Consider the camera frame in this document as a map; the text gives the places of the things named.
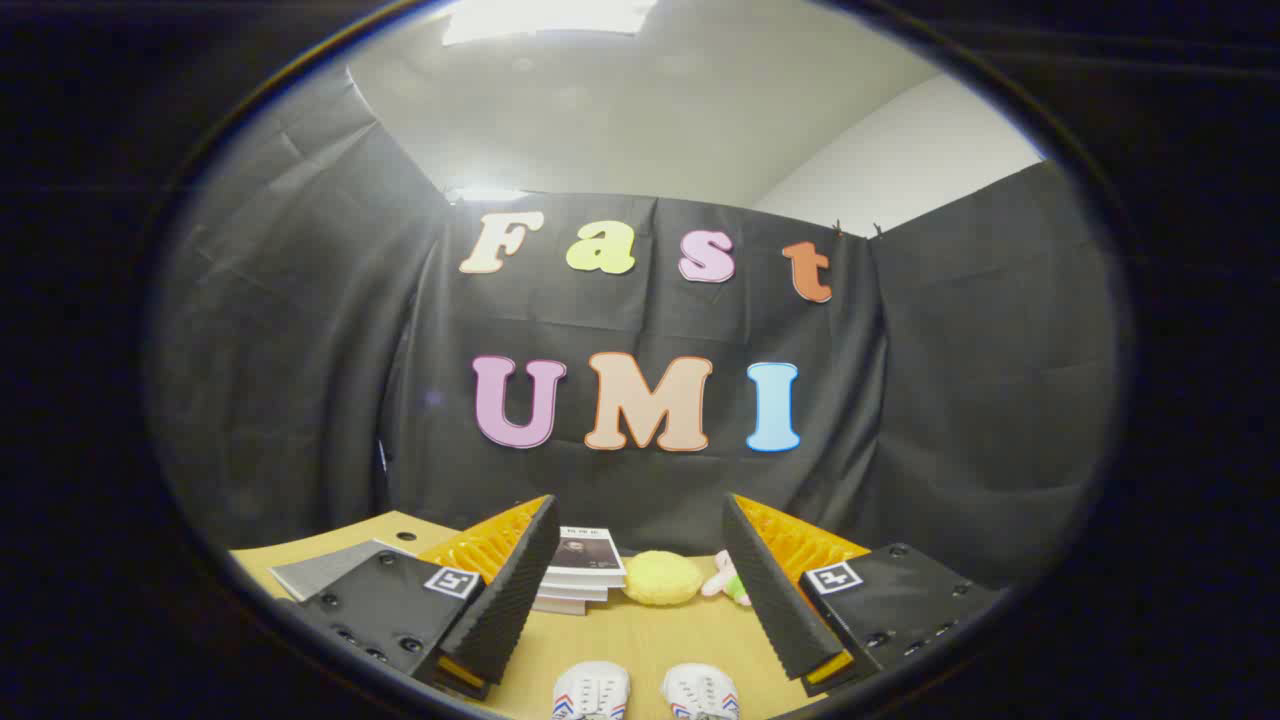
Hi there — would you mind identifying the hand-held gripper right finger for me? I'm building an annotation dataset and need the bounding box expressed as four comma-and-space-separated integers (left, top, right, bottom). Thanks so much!
722, 493, 1006, 698

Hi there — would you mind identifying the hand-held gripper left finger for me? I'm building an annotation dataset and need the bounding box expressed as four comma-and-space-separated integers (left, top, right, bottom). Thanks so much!
290, 494, 563, 701

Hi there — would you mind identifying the white canvas shoe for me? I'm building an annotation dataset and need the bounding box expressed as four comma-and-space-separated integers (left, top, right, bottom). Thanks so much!
660, 662, 741, 720
552, 660, 631, 720

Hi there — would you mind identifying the grey storage box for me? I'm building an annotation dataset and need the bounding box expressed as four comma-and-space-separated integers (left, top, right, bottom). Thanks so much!
268, 540, 416, 603

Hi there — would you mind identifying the pink and green plush toy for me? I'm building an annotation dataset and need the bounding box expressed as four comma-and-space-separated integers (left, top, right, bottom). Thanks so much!
700, 550, 753, 608

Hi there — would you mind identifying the white book with portrait cover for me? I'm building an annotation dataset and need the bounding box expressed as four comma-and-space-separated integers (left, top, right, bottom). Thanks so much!
545, 527, 628, 589

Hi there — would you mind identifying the round yellow plush cushion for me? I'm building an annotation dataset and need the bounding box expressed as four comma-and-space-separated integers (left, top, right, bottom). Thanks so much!
622, 550, 704, 607

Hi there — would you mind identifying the black backdrop cloth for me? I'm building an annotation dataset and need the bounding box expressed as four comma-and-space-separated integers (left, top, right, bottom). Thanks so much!
145, 65, 1121, 591

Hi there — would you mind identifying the ceiling light panel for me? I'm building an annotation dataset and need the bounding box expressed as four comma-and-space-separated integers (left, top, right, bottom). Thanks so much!
440, 0, 661, 46

